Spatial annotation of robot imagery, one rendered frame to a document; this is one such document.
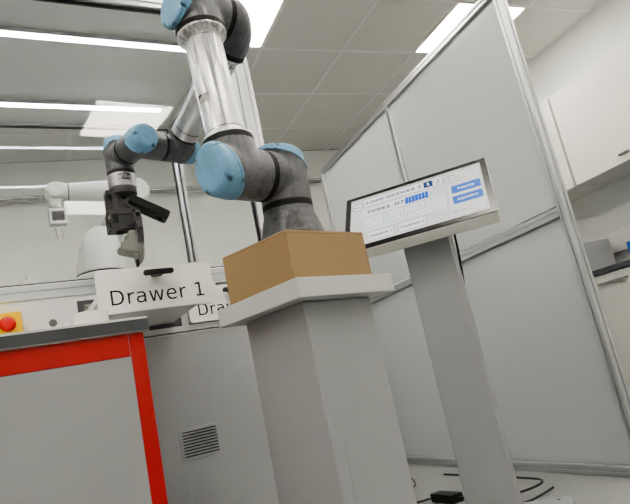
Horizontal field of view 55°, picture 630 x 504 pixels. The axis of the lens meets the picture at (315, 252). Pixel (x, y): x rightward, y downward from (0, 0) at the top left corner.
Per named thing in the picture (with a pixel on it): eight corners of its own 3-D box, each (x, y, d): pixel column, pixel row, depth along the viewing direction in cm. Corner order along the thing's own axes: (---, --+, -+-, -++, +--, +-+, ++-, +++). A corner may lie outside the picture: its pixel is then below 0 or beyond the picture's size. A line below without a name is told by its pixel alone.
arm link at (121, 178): (132, 181, 173) (138, 169, 166) (134, 196, 172) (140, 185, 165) (104, 181, 169) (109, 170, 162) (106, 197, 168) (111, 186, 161)
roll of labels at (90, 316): (67, 335, 126) (65, 316, 127) (93, 335, 133) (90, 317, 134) (92, 327, 124) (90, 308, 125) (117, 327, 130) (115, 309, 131)
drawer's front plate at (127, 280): (216, 301, 158) (209, 260, 160) (100, 315, 144) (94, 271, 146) (214, 303, 160) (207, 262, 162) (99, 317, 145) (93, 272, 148)
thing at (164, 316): (207, 298, 159) (203, 275, 160) (105, 310, 147) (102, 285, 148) (169, 326, 193) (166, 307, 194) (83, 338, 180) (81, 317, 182)
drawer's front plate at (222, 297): (276, 311, 201) (270, 279, 203) (191, 323, 186) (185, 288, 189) (274, 312, 202) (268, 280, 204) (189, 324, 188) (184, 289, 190)
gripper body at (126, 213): (107, 238, 165) (101, 196, 167) (139, 236, 169) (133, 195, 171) (112, 229, 158) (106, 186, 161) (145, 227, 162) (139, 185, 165)
